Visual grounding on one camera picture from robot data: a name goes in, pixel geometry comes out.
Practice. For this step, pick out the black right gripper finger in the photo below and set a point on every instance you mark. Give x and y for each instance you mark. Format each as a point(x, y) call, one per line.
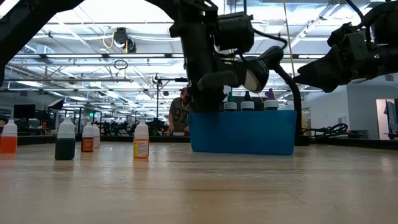
point(320, 89)
point(329, 70)

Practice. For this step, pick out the black camera stand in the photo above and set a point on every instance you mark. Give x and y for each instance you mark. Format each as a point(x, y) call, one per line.
point(178, 80)

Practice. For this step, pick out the small yellow-label dropper bottle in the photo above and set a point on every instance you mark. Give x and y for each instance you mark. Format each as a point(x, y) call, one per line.
point(141, 147)

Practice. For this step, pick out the small pale dropper bottle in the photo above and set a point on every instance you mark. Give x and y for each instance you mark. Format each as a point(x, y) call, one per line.
point(97, 140)

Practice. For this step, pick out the blue plastic bin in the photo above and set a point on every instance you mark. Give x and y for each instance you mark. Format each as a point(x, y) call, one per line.
point(242, 133)

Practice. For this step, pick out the person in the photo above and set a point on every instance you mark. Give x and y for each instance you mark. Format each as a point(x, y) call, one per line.
point(178, 115)

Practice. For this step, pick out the black monitor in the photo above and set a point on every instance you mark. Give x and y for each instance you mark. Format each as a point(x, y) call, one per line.
point(24, 112)

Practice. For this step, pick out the large purple food coloring bottle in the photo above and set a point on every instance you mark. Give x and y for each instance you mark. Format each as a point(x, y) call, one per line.
point(271, 105)

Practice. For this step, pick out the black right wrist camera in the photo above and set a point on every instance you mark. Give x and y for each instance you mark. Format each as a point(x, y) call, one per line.
point(337, 35)

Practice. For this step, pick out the black studio softbox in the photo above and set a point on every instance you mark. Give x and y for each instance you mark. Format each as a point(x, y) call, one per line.
point(56, 104)

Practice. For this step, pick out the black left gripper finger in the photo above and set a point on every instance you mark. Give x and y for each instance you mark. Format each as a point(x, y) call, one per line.
point(216, 101)
point(199, 101)

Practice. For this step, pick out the black aluminium rig frame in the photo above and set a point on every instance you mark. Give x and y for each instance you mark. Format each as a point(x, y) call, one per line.
point(105, 140)

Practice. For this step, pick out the large black food coloring bottle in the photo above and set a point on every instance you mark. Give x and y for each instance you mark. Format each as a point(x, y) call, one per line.
point(247, 105)

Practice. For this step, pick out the small brown-label dropper bottle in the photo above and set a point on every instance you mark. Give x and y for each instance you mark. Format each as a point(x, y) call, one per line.
point(87, 144)

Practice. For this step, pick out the black background robot arm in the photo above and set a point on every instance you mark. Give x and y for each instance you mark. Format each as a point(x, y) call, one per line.
point(155, 126)

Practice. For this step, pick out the small dark green dropper bottle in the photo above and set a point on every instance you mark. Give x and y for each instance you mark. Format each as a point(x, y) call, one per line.
point(65, 149)

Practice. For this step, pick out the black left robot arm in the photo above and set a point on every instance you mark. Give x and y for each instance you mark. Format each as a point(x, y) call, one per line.
point(18, 28)

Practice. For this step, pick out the large green food coloring bottle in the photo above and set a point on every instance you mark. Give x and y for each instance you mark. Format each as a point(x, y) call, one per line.
point(230, 106)

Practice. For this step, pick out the small orange dropper bottle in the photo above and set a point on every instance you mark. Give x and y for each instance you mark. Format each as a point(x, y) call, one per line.
point(8, 144)

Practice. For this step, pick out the black gooseneck desk lamp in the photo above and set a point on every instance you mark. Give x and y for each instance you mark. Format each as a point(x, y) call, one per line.
point(273, 57)

